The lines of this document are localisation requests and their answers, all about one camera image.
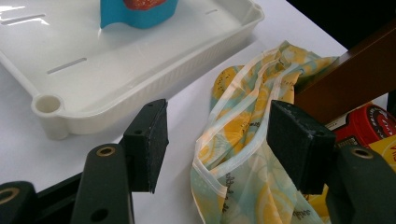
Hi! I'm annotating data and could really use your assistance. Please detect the lemon print drawstring bag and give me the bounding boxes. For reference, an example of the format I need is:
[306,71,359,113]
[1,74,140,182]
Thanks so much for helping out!
[190,39,340,224]

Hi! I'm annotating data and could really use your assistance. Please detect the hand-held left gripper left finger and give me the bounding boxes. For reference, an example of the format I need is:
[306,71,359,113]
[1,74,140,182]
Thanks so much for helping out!
[120,98,170,195]

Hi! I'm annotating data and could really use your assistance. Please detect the yellow snack packet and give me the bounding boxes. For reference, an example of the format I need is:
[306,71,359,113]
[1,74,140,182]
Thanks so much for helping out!
[305,134,396,224]

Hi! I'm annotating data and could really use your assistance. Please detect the blue bowl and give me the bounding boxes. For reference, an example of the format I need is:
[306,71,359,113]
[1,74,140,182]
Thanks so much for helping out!
[99,0,180,30]

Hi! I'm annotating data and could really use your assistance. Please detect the brown wooden box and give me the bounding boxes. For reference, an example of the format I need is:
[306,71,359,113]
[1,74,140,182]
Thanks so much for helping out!
[293,18,396,126]

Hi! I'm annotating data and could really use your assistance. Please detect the red lidded jar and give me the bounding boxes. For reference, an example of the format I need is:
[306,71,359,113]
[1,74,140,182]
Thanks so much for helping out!
[324,103,396,148]

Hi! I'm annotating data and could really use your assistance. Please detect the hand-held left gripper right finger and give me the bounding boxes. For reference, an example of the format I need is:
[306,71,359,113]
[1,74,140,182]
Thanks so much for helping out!
[266,99,337,196]

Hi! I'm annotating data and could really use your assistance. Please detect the white plastic tray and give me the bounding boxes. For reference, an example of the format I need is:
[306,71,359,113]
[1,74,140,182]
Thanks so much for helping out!
[0,0,266,141]

